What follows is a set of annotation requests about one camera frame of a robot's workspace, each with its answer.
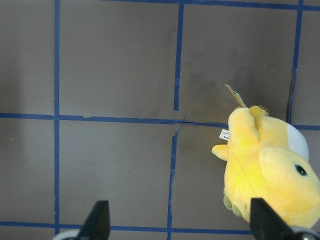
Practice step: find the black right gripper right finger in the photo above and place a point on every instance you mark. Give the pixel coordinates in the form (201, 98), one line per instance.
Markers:
(266, 224)

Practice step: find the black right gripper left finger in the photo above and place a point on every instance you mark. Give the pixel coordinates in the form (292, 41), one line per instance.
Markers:
(97, 224)

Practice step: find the yellow plush toy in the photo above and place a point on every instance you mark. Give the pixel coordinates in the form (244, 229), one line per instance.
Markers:
(268, 158)

